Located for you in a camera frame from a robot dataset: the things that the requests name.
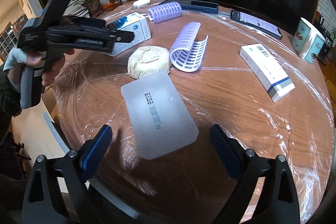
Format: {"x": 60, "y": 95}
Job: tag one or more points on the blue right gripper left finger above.
{"x": 92, "y": 152}

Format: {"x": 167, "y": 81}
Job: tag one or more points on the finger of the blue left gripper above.
{"x": 80, "y": 20}

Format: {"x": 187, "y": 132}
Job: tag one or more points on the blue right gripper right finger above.
{"x": 229, "y": 151}

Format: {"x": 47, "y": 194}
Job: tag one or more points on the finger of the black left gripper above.
{"x": 120, "y": 36}

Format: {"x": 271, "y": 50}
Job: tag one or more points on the purple hair roller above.
{"x": 187, "y": 54}
{"x": 164, "y": 12}

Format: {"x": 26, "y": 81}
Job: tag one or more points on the white frosted plastic lid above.
{"x": 159, "y": 117}

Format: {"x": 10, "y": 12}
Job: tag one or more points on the white blue carton box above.
{"x": 266, "y": 68}

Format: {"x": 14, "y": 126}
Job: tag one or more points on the person's left hand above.
{"x": 35, "y": 59}

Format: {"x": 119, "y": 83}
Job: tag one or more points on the stack of books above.
{"x": 82, "y": 12}

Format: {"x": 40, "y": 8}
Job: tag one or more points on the potted green plant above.
{"x": 93, "y": 6}

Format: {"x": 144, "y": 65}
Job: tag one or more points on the white oval case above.
{"x": 141, "y": 3}

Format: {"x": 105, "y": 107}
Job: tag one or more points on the open purple hair roller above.
{"x": 187, "y": 54}

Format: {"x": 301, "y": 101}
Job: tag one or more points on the black smartphone lit screen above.
{"x": 259, "y": 24}

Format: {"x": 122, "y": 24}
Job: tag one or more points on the teal white fish mug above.
{"x": 307, "y": 41}

